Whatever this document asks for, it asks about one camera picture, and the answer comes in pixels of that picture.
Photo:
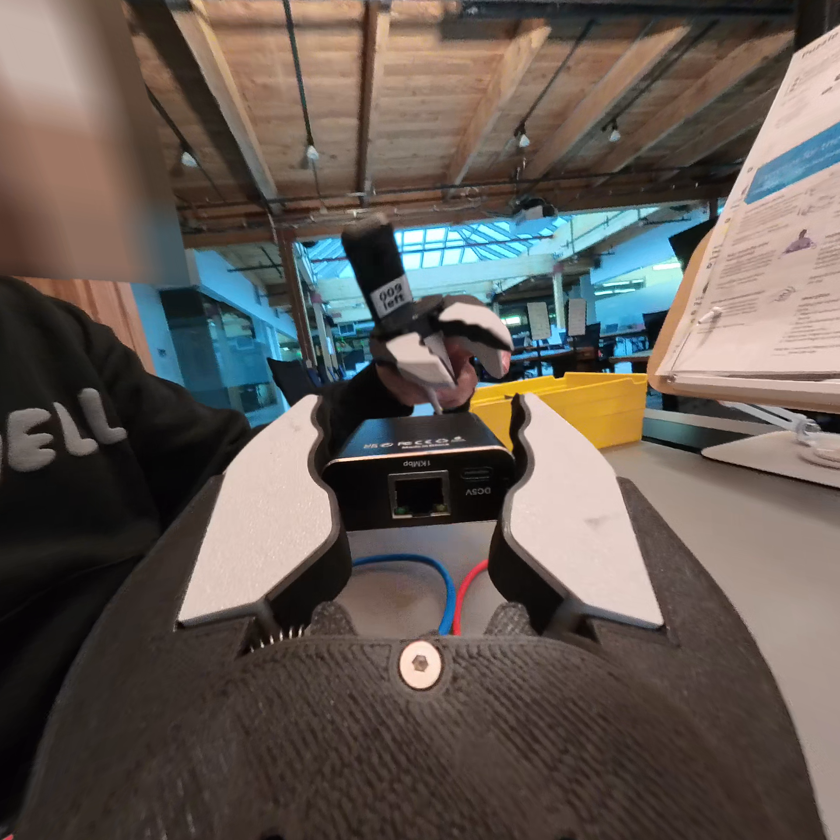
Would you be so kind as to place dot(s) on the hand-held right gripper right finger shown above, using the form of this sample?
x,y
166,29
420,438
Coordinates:
x,y
577,518

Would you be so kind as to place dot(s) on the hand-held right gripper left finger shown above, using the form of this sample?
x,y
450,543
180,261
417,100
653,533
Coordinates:
x,y
262,518

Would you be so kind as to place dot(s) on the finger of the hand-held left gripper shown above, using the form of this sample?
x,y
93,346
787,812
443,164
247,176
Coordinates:
x,y
417,358
482,321

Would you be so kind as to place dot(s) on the black network adapter box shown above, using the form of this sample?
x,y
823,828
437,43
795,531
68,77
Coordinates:
x,y
407,446

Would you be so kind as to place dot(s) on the grey desk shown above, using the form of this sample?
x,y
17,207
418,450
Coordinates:
x,y
722,564

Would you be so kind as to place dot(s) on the person's left hand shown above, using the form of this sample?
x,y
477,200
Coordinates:
x,y
456,399

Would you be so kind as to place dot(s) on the white notice board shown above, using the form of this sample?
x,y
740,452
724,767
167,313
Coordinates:
x,y
538,320
576,316

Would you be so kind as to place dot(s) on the yellow plastic bin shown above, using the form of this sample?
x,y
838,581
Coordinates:
x,y
577,407

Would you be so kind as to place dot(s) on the ceiling projector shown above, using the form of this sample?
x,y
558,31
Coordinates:
x,y
533,208

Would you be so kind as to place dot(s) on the person's black sweatshirt torso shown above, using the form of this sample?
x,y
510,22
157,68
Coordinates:
x,y
85,512

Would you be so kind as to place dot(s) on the brown cardboard panel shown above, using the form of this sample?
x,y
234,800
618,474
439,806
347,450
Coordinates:
x,y
676,315

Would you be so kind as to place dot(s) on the white stand base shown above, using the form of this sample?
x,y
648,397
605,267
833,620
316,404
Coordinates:
x,y
761,456

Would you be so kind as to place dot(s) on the black monitor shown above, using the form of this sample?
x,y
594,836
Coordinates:
x,y
689,241

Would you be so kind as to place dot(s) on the printed instruction sheets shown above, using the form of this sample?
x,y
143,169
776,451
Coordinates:
x,y
774,249

